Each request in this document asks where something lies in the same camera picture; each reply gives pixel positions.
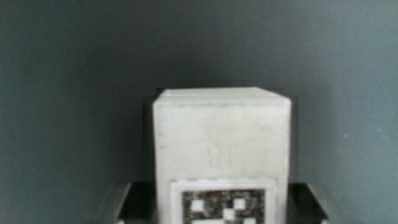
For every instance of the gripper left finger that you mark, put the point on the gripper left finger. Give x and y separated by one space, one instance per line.
111 204

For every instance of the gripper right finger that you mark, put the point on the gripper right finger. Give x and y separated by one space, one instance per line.
317 210

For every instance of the white table leg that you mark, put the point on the white table leg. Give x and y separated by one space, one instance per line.
221 156

